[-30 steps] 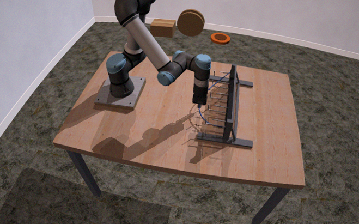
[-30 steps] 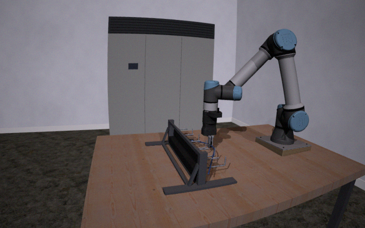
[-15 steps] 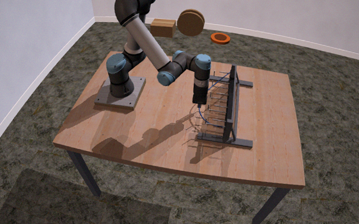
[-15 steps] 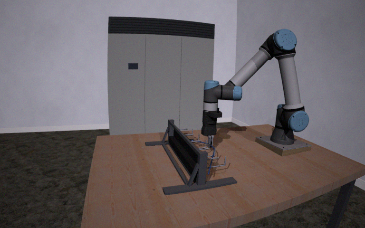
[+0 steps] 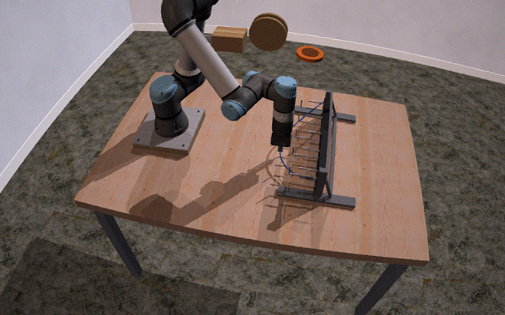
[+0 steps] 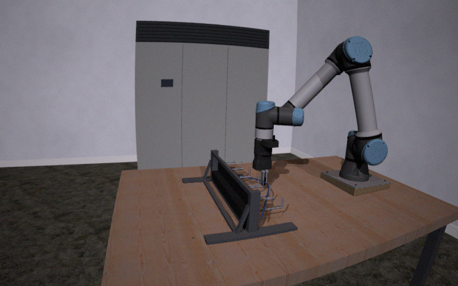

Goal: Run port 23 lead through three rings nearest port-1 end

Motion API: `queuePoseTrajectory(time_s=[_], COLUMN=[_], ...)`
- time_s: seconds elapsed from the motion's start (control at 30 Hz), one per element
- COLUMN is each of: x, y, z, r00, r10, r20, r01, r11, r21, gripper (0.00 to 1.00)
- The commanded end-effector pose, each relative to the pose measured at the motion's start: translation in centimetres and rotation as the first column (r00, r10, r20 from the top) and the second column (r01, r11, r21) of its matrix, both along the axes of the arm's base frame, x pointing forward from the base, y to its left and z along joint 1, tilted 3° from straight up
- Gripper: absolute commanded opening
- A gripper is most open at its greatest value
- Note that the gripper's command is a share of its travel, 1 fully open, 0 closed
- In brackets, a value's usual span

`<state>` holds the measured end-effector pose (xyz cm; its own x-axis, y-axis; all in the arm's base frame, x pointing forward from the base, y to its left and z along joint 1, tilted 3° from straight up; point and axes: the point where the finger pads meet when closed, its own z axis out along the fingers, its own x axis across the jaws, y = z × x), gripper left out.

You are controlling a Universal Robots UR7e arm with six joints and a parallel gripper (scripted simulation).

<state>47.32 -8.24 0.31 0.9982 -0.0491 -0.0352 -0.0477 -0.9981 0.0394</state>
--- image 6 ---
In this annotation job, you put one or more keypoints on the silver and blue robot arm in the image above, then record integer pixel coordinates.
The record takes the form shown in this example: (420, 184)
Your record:
(355, 54)

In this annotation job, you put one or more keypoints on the grey rack with cable hooks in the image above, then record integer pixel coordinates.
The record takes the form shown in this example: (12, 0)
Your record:
(235, 193)

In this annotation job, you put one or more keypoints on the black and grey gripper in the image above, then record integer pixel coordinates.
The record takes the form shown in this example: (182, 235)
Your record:
(264, 143)

